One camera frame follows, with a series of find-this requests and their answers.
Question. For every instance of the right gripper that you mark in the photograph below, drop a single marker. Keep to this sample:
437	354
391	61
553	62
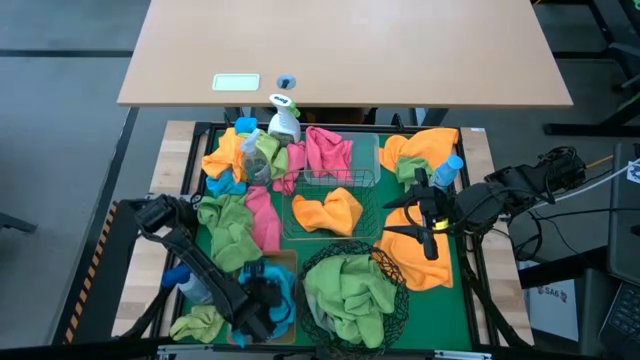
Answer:
440	210

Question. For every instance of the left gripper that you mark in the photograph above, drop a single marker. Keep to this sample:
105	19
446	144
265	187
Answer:
260	300

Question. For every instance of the blue microfiber towel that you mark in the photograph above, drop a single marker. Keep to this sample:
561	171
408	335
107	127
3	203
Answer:
282	285
246	125
222	186

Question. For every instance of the green microfiber towel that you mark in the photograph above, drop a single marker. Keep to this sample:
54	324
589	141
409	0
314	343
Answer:
277	157
370	325
406	170
350	277
230	230

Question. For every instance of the orange microfiber towel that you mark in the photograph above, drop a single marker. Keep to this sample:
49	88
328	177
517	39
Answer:
340	210
415	265
222	155
425	145

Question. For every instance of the pink microfiber towel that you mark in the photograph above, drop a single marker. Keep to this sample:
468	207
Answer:
295	160
265	220
327	150

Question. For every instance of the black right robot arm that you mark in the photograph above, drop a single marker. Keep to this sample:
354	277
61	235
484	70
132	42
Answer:
477	205

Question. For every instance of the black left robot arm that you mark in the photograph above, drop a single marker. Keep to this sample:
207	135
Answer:
197	265

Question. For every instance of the pale greyish microfiber towel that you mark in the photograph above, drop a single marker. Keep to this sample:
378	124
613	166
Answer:
312	307

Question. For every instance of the yellow-green microfiber towel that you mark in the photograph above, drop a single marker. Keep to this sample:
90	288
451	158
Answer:
197	324

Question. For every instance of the tan plastic bin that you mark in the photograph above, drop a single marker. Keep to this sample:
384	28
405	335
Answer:
287	257

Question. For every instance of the light blue bottle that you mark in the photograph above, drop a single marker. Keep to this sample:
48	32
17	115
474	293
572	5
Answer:
447	170

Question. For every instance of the grey bottle with blue cap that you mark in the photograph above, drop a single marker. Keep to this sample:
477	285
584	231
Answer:
175	276

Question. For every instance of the clear spray bottle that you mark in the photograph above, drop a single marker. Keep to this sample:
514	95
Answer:
256	167

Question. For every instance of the green table mat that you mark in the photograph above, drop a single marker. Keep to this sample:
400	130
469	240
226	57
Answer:
440	320

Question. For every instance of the white spray bottle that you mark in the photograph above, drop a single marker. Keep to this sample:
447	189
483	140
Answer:
284	127

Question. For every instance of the black base with hazard stripes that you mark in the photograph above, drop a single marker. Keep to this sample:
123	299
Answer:
100	280

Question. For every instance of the white printed box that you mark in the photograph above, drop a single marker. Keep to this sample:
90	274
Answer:
550	315

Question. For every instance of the light wooden desk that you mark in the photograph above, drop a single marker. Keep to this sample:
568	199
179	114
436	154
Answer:
350	50

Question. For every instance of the white rectangular desk plate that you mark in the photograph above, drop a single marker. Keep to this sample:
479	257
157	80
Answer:
236	82

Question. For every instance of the dark grey computer case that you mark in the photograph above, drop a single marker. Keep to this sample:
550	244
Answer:
625	235

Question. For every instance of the black keyboard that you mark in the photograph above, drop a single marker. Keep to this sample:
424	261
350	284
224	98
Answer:
625	315

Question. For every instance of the dark furniture foot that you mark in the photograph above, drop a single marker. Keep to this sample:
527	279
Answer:
17	223

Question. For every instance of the black table frame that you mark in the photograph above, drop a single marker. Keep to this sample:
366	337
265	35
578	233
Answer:
370	125

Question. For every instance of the silver aluminium rail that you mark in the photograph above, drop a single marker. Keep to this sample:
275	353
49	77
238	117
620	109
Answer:
450	355

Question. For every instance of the black desk frame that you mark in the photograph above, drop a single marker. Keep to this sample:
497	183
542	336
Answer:
580	129

